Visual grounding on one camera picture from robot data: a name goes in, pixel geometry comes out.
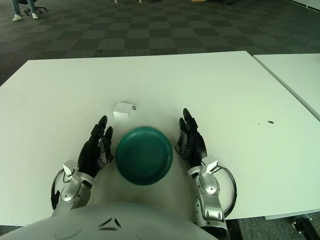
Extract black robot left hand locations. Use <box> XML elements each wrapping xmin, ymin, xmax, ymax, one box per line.
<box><xmin>76</xmin><ymin>115</ymin><xmax>116</xmax><ymax>178</ymax></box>

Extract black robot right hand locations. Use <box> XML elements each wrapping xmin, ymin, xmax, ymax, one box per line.
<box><xmin>174</xmin><ymin>107</ymin><xmax>208</xmax><ymax>169</ymax></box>

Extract white charger block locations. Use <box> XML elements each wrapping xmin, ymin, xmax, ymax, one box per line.
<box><xmin>112</xmin><ymin>101</ymin><xmax>138</xmax><ymax>118</ymax></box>

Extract dark green round plate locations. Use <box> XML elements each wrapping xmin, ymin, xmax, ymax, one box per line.
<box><xmin>115</xmin><ymin>126</ymin><xmax>174</xmax><ymax>186</ymax></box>

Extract grey robot torso shell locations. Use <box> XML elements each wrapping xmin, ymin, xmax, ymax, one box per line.
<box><xmin>0</xmin><ymin>202</ymin><xmax>216</xmax><ymax>240</ymax></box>

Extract white rectangular table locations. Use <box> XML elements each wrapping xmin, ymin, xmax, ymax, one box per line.
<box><xmin>252</xmin><ymin>53</ymin><xmax>320</xmax><ymax>118</ymax></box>

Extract black office chair base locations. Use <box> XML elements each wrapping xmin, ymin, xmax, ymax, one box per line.
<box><xmin>23</xmin><ymin>5</ymin><xmax>48</xmax><ymax>16</ymax></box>

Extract person legs in jeans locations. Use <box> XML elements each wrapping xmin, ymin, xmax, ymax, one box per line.
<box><xmin>11</xmin><ymin>0</ymin><xmax>40</xmax><ymax>22</ymax></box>

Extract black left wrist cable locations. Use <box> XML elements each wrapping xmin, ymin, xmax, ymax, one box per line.
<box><xmin>50</xmin><ymin>167</ymin><xmax>76</xmax><ymax>211</ymax></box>

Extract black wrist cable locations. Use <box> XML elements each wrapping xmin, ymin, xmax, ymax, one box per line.
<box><xmin>50</xmin><ymin>167</ymin><xmax>76</xmax><ymax>211</ymax></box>
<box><xmin>214</xmin><ymin>164</ymin><xmax>238</xmax><ymax>218</ymax></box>

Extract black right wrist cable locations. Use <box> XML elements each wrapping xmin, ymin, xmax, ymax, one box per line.
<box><xmin>214</xmin><ymin>164</ymin><xmax>238</xmax><ymax>218</ymax></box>

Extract black table frame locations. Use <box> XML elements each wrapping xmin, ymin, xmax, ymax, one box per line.
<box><xmin>288</xmin><ymin>216</ymin><xmax>313</xmax><ymax>235</ymax></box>

